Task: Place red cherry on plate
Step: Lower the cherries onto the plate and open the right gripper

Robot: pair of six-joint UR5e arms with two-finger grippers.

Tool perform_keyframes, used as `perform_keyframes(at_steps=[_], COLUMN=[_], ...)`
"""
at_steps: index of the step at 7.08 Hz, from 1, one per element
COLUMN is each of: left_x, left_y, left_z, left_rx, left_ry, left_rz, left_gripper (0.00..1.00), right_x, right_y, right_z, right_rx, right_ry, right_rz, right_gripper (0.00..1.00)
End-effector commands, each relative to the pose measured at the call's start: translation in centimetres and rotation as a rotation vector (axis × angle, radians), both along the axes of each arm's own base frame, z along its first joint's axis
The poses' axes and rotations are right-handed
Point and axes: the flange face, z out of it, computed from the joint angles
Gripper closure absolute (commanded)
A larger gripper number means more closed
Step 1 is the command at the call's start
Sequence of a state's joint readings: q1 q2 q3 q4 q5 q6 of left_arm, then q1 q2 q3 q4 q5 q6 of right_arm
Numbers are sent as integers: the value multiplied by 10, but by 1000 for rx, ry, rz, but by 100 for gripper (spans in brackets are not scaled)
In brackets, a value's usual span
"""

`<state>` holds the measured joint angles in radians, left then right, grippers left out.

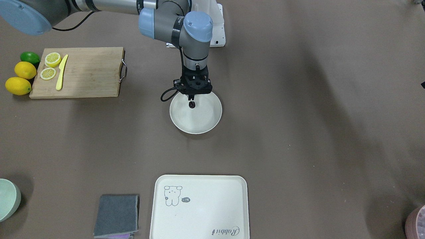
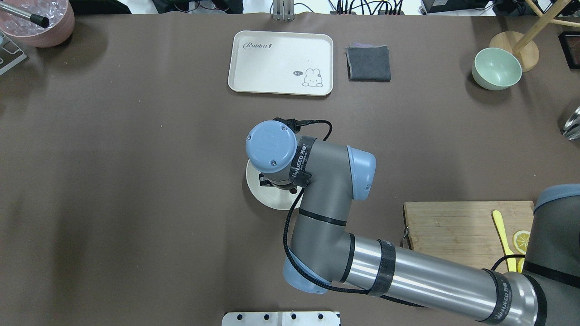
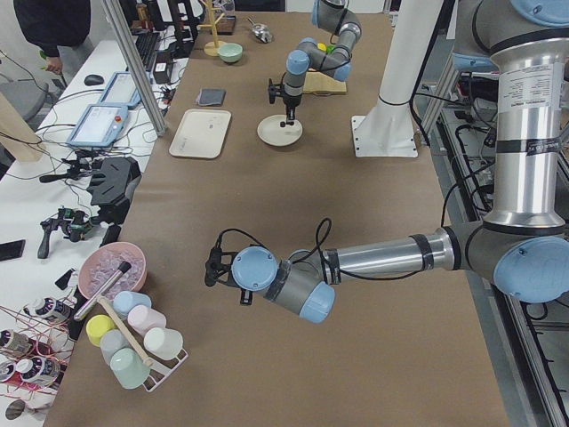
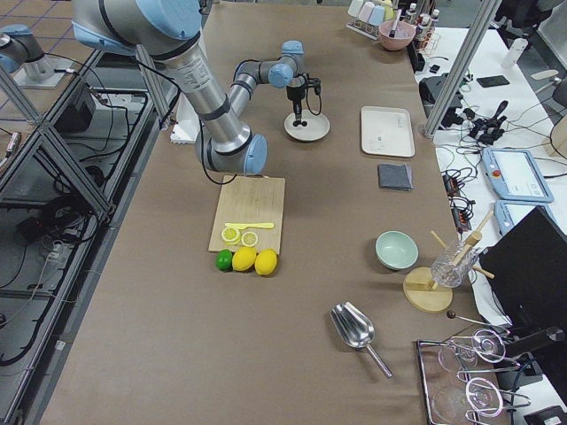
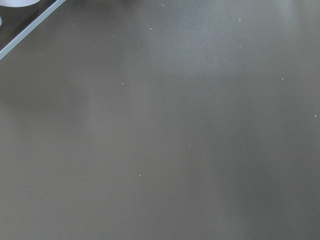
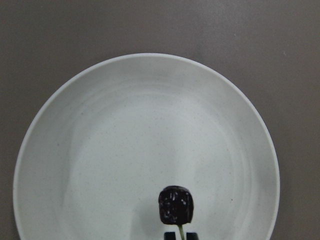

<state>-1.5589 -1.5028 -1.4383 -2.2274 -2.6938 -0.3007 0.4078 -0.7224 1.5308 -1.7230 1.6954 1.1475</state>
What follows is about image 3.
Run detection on metal scoop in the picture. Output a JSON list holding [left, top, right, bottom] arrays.
[[247, 17, 273, 44]]

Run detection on black keyboard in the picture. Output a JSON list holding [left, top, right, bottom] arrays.
[[135, 32, 160, 72]]

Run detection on aluminium frame post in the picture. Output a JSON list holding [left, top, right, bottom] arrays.
[[101, 0, 166, 137]]

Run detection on yellow cup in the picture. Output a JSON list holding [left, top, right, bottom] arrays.
[[85, 314, 116, 347]]

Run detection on pink cup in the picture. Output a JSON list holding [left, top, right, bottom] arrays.
[[127, 304, 167, 336]]

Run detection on metal muddler stick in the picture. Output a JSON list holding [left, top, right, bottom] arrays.
[[73, 262, 132, 321]]

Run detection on round cream plate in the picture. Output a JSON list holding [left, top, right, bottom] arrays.
[[257, 115, 303, 147]]

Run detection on person in black jacket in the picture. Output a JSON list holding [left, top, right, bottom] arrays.
[[13, 1, 92, 75]]

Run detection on black smartphone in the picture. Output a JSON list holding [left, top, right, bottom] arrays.
[[0, 239, 26, 262]]

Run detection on light green bowl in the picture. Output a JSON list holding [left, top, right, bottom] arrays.
[[218, 43, 244, 64]]

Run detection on mint green cup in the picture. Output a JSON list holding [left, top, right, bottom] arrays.
[[109, 348, 150, 390]]

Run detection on bamboo cutting board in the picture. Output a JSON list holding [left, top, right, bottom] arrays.
[[303, 69, 348, 95]]

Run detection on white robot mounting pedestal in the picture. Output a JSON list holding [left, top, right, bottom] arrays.
[[352, 0, 454, 157]]

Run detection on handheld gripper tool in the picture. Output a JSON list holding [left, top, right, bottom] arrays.
[[37, 207, 98, 259]]

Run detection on grey folded cloth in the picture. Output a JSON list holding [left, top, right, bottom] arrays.
[[196, 88, 226, 107]]

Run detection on wooden mug tree stand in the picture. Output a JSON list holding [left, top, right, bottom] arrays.
[[197, 0, 225, 57]]

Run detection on black computer mouse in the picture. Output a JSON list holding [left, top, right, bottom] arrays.
[[84, 74, 105, 86]]

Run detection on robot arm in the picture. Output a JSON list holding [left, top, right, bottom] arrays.
[[204, 1, 568, 323], [268, 0, 362, 128]]

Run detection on white cup rack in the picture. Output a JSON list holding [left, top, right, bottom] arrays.
[[98, 296, 189, 392]]

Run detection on light blue cup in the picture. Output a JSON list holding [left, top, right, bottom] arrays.
[[112, 291, 152, 320]]

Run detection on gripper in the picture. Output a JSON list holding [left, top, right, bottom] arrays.
[[268, 77, 303, 125], [204, 246, 238, 287]]

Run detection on blue teach pendant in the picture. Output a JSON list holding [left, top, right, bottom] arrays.
[[66, 103, 129, 148], [99, 71, 141, 109]]

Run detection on white cup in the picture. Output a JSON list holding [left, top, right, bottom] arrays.
[[143, 327, 183, 360]]

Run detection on cream rectangular tray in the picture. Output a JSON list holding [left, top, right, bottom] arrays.
[[169, 109, 231, 159]]

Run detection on grey cup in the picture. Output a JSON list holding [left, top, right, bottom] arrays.
[[100, 329, 131, 366]]

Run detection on pink bowl with ice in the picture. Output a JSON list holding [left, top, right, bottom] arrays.
[[78, 242, 147, 300]]

